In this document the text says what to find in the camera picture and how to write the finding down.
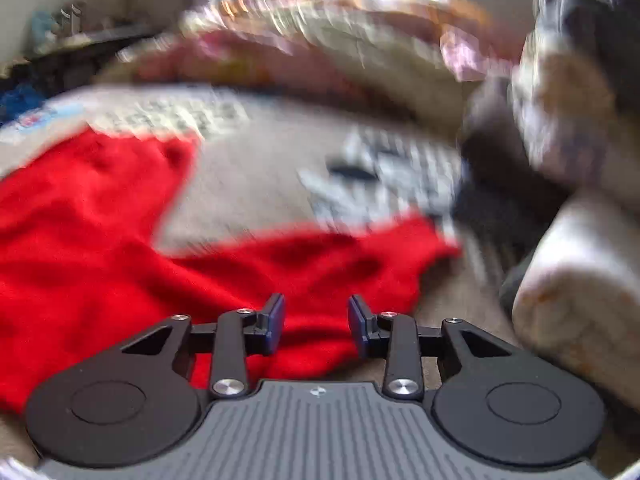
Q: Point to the floral quilted comforter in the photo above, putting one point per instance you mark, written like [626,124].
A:
[415,58]

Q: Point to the white rolled garment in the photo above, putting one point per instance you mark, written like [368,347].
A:
[575,297]

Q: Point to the stack of folded clothes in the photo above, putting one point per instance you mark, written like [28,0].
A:
[566,118]

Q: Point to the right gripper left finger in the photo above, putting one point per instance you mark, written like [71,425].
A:
[140,398]

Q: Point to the dark side table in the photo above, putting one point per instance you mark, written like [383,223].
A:
[75,62]

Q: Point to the blue plastic bag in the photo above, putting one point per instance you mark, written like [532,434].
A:
[18,101]

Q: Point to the red knit sweater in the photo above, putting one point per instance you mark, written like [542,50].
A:
[79,273]

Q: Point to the Mickey Mouse fleece blanket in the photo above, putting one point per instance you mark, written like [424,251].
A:
[266,162]

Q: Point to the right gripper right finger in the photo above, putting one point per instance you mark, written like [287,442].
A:
[496,402]

